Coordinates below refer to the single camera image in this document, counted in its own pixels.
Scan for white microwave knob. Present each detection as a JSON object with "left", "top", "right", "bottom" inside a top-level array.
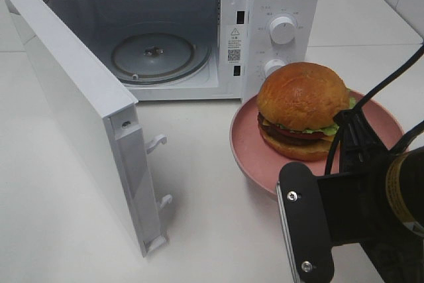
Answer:
[
  {"left": 269, "top": 15, "right": 297, "bottom": 44},
  {"left": 264, "top": 59, "right": 287, "bottom": 79}
]

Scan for white microwave oven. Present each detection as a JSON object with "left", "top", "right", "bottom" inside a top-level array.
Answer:
[{"left": 43, "top": 0, "right": 317, "bottom": 101}]

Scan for white microwave door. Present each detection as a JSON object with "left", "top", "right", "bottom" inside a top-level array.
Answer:
[{"left": 5, "top": 0, "right": 172, "bottom": 255}]

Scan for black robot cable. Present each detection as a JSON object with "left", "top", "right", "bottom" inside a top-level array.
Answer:
[{"left": 323, "top": 42, "right": 424, "bottom": 178}]

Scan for burger with lettuce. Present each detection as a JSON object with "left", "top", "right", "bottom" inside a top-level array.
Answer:
[{"left": 256, "top": 62, "right": 356, "bottom": 161}]

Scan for upper white microwave knob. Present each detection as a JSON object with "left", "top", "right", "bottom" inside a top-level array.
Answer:
[{"left": 269, "top": 15, "right": 297, "bottom": 44}]

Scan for lower white microwave knob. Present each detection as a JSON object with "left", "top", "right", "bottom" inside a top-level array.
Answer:
[{"left": 264, "top": 59, "right": 287, "bottom": 79}]

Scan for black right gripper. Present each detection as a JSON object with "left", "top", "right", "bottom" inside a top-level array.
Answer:
[{"left": 276, "top": 108, "right": 423, "bottom": 282}]

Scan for pink round plate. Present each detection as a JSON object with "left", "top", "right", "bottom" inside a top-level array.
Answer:
[{"left": 230, "top": 97, "right": 403, "bottom": 200}]

